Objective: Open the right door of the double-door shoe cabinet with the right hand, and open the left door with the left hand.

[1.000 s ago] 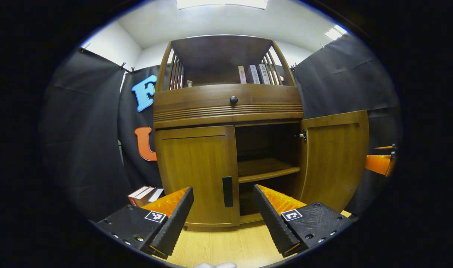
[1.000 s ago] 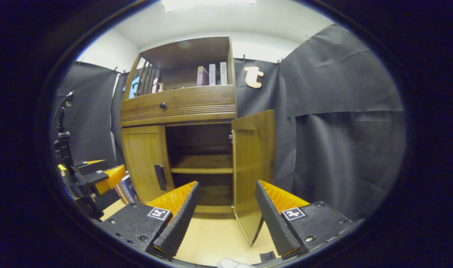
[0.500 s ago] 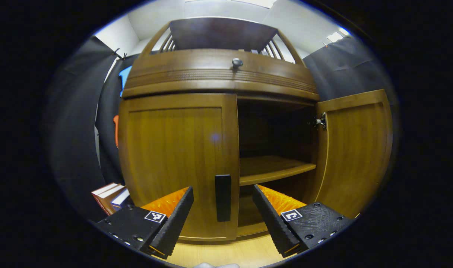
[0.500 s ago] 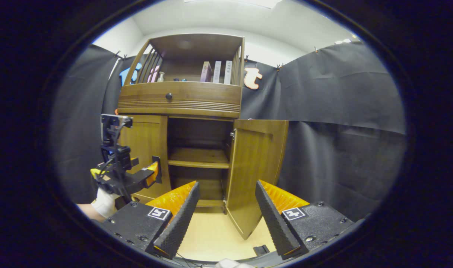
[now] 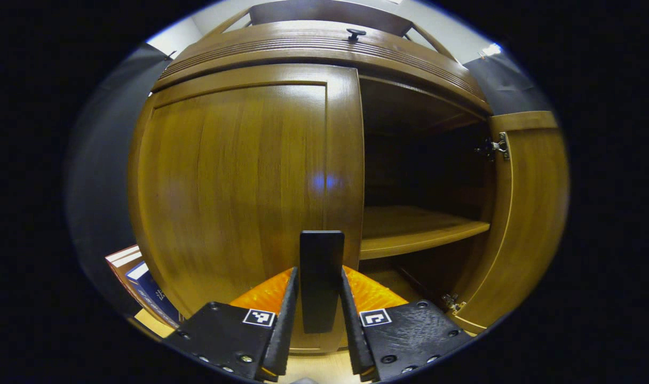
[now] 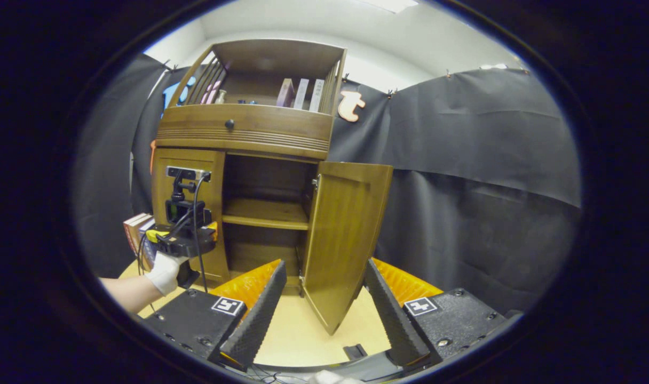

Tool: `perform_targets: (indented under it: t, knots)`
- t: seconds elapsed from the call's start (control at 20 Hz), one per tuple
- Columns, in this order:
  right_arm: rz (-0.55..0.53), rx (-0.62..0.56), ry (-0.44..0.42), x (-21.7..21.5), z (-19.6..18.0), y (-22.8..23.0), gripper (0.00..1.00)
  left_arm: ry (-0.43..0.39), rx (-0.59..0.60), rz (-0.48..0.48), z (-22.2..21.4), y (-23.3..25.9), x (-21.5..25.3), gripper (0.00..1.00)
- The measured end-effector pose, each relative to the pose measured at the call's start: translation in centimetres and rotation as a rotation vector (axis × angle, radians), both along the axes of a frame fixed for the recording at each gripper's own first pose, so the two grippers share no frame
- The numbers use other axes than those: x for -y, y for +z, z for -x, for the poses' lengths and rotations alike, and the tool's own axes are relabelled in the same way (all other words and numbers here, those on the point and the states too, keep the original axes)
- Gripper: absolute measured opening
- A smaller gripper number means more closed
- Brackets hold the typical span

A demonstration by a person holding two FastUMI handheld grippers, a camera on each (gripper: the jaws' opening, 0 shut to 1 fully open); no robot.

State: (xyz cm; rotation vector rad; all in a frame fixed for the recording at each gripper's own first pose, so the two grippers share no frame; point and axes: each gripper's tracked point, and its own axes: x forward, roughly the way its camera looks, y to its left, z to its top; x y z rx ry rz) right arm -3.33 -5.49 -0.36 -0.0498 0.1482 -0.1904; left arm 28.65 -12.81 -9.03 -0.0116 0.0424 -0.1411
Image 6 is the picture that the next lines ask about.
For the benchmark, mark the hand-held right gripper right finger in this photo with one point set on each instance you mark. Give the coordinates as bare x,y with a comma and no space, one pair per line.
394,320

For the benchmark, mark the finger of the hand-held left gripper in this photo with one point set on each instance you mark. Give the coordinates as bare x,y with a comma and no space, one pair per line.
213,228
151,234

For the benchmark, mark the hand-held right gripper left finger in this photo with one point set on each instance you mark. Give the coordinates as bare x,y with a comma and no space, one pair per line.
255,320

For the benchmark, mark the wooden double-door shoe cabinet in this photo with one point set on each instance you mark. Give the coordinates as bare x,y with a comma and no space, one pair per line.
271,58

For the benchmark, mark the wooden inner cabinet shelf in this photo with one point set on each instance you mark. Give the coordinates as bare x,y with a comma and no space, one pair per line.
266,213

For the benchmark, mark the red-brown hardcover book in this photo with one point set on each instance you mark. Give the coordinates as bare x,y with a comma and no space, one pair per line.
132,226

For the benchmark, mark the wooden drawer with black knob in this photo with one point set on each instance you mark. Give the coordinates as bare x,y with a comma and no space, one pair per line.
271,125

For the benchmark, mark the small pale figurine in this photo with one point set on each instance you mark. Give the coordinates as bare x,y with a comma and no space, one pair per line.
221,97

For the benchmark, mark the black backdrop cloth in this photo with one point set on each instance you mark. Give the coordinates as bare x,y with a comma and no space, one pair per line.
463,186

